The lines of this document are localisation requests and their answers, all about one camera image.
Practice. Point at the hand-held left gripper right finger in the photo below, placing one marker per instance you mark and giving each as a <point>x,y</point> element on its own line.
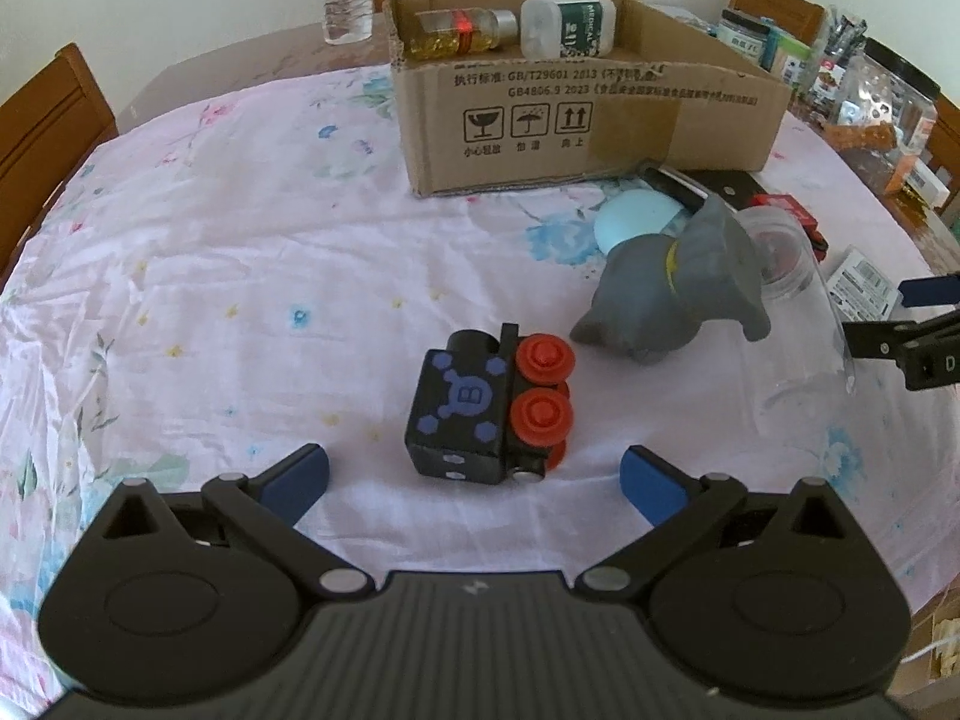
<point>652,484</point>

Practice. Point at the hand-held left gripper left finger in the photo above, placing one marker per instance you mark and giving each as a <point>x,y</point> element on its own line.
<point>296,484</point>

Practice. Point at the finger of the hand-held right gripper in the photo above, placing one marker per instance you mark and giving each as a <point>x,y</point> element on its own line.
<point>877,339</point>
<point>930,290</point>

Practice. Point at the white labelled packet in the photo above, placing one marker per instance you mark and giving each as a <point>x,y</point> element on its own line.
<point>862,285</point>

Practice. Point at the red toy car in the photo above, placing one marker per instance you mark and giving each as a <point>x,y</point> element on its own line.
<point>784,204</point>

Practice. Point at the black toy train block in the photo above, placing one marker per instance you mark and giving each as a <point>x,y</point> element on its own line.
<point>457,405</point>

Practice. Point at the grey elephant toy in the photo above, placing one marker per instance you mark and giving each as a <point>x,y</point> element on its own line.
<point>675,292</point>

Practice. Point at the black power bank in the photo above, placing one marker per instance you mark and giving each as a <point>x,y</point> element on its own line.
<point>739,184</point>

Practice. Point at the light blue round case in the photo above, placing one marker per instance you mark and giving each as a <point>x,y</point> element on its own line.
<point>630,221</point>

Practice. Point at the brown cardboard box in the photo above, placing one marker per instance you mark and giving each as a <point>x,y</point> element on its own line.
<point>525,120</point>

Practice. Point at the large clear plastic jar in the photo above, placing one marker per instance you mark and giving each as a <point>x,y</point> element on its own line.
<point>892,90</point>

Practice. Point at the floral tablecloth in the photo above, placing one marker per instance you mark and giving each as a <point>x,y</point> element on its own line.
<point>225,277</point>

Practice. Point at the jar with green lid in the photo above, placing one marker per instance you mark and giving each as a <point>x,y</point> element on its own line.
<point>796,60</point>

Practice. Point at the glass jar dark lid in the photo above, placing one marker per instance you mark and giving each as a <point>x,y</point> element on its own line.
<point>742,34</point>

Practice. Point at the white bottle green label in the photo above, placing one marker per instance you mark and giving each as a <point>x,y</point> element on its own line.
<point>566,26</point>

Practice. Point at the small yellow oil bottle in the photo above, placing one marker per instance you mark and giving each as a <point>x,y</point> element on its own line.
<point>450,34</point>

